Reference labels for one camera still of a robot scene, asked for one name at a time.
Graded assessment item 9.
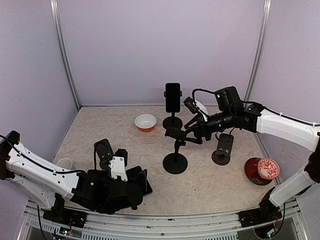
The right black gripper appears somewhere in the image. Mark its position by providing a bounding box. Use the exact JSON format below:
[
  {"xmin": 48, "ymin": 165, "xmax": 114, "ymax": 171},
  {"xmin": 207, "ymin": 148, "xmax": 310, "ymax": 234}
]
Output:
[{"xmin": 179, "ymin": 108, "xmax": 235, "ymax": 144}]

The black pole phone stand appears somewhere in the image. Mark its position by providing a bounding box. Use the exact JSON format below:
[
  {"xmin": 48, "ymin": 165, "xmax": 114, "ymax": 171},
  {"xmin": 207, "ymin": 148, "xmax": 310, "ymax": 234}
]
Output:
[
  {"xmin": 162, "ymin": 112, "xmax": 183, "ymax": 129},
  {"xmin": 162, "ymin": 126, "xmax": 188, "ymax": 175}
]

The black teal phone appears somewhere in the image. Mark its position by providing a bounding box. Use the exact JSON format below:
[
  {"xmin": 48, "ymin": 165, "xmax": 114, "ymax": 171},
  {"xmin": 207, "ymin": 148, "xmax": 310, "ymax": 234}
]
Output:
[{"xmin": 163, "ymin": 82, "xmax": 182, "ymax": 113}]

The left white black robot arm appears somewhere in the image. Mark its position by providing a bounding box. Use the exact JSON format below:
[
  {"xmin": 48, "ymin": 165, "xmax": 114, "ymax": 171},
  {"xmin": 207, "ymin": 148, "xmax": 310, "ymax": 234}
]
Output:
[{"xmin": 0, "ymin": 130, "xmax": 153, "ymax": 223}]

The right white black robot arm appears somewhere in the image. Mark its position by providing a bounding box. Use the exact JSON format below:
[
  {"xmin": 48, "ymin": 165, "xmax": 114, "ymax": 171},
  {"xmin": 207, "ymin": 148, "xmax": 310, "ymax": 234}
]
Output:
[{"xmin": 182, "ymin": 86, "xmax": 320, "ymax": 222}]

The right flat black phone stand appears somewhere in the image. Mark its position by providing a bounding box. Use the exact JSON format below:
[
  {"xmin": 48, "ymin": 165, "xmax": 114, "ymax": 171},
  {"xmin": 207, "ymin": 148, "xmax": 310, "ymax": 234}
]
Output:
[{"xmin": 211, "ymin": 133, "xmax": 234, "ymax": 166}]

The flat black phone stand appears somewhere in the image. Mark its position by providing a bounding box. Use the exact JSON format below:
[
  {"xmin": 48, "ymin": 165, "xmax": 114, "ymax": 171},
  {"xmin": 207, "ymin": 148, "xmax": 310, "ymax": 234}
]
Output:
[
  {"xmin": 211, "ymin": 133, "xmax": 234, "ymax": 166},
  {"xmin": 93, "ymin": 138, "xmax": 114, "ymax": 171}
]

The left flat black phone stand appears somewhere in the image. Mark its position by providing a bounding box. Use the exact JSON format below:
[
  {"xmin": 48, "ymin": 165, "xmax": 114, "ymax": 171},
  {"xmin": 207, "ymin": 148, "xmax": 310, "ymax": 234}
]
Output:
[{"xmin": 93, "ymin": 138, "xmax": 114, "ymax": 171}]

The orange white bowl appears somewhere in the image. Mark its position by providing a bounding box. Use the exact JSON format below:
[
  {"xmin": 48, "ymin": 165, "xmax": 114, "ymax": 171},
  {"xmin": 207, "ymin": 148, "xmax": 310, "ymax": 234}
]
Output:
[{"xmin": 134, "ymin": 114, "xmax": 157, "ymax": 133}]

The dark red saucer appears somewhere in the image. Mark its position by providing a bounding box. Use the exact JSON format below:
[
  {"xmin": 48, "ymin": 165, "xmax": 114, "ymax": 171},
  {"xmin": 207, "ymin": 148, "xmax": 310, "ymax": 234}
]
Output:
[{"xmin": 244, "ymin": 157, "xmax": 272, "ymax": 186}]

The light blue mug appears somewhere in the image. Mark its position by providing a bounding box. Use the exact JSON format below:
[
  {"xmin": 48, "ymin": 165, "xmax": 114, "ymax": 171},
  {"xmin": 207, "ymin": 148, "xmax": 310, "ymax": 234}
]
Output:
[{"xmin": 56, "ymin": 157, "xmax": 75, "ymax": 171}]

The red patterned bowl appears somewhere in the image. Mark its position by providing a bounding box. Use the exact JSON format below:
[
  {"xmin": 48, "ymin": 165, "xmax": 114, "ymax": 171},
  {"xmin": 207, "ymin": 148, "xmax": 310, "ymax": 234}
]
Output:
[{"xmin": 257, "ymin": 158, "xmax": 280, "ymax": 180}]

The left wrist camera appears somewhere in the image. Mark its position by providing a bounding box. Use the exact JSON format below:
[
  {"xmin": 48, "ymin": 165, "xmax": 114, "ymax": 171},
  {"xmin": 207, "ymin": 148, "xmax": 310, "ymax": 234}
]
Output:
[{"xmin": 109, "ymin": 148, "xmax": 128, "ymax": 182}]

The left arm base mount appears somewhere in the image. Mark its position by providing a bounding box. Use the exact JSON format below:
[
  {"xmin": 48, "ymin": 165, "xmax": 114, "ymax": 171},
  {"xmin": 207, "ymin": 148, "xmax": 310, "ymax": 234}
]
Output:
[{"xmin": 43, "ymin": 193, "xmax": 88, "ymax": 228}]

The right aluminium frame post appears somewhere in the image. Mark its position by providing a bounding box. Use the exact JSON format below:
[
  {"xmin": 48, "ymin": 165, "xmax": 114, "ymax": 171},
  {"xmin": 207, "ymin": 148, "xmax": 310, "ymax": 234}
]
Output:
[{"xmin": 244, "ymin": 0, "xmax": 272, "ymax": 102}]

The aluminium frame post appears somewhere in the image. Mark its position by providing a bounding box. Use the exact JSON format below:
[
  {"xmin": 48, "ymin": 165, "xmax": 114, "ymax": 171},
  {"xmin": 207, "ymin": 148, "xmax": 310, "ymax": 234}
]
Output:
[
  {"xmin": 49, "ymin": 0, "xmax": 82, "ymax": 111},
  {"xmin": 244, "ymin": 0, "xmax": 272, "ymax": 102}
]

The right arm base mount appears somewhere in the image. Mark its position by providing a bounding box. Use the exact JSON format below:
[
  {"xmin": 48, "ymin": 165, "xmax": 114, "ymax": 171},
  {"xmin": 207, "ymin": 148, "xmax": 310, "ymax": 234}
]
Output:
[{"xmin": 238, "ymin": 187, "xmax": 282, "ymax": 228}]

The left aluminium frame post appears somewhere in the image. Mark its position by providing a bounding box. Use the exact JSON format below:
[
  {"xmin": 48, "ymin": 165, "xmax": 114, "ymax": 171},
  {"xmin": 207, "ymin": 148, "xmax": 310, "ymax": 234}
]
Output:
[{"xmin": 49, "ymin": 0, "xmax": 82, "ymax": 111}]

